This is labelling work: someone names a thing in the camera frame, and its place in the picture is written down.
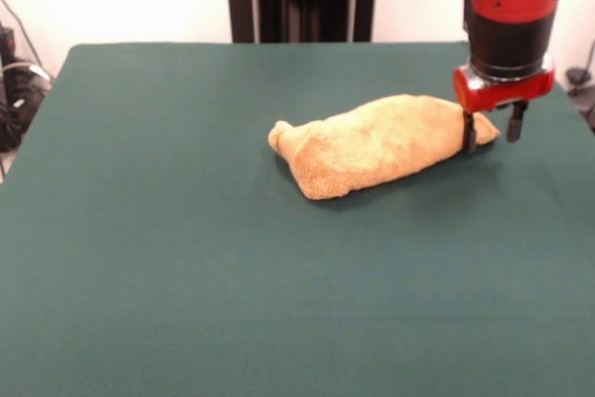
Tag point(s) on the black upright power strip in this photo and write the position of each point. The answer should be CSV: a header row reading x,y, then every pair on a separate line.
x,y
6,43

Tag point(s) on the small black power adapter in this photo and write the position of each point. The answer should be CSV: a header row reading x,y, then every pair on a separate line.
x,y
576,76

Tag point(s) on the tan terry towel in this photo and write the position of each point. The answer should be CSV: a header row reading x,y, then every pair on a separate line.
x,y
381,146

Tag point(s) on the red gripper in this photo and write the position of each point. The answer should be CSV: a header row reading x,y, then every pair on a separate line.
x,y
493,95

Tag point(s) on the dark green table cloth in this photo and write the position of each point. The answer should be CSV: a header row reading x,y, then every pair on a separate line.
x,y
186,229

